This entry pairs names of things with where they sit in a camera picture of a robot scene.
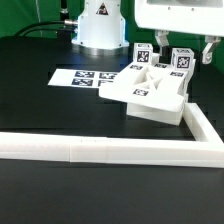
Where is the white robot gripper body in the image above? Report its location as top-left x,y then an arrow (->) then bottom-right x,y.
134,0 -> 224,37

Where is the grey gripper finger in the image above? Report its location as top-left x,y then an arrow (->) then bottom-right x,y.
202,36 -> 221,64
155,30 -> 169,55

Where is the white tagged cube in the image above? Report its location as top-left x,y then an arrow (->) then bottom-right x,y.
171,48 -> 194,70
133,43 -> 153,64

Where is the white chair back frame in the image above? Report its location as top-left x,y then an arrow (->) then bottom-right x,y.
99,63 -> 193,112

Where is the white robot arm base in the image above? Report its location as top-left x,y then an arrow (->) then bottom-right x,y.
72,0 -> 129,55

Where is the white marker sheet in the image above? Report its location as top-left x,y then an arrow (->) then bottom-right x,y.
48,69 -> 117,88

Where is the white U-shaped fixture frame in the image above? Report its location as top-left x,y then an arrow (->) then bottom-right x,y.
0,103 -> 224,168

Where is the black antenna post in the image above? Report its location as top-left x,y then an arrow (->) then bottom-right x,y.
57,0 -> 71,42

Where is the black cable bundle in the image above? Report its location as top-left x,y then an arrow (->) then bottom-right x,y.
13,19 -> 79,38

